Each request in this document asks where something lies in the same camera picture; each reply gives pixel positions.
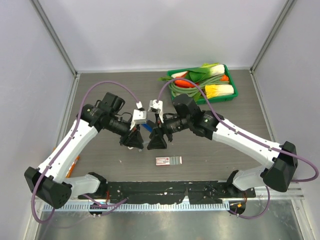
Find yellow white toy cabbage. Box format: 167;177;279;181
204;84;235;99

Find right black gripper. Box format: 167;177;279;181
148;112;192;150

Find red white staple box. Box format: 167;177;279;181
155;156;183;166

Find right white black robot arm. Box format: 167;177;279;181
147;94;298;198

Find purple cable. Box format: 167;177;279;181
31;80;146;224
157;78;320;219

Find green plastic tray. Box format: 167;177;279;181
162;63;238;105

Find blue stapler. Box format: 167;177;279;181
141;120;157;133

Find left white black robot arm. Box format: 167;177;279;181
24;92;147;209

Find white toy radish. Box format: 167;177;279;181
171;71;189;79

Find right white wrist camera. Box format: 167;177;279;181
148;99;164;123

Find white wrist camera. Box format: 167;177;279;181
148;99;164;123
130;101;148;130

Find orange toy carrot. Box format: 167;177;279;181
174;79;195;88

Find green toy long beans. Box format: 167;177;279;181
168;74;230;101

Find white green toy bok choy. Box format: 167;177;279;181
186;63;225;83

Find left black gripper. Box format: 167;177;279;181
104;114;145;149

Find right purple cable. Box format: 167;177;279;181
157;78;320;219

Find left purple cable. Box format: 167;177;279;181
31;80;146;224

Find colourful snack packet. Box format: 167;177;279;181
65;155;80;178

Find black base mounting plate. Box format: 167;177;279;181
88;180;256;205

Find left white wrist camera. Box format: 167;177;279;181
130;101;148;130

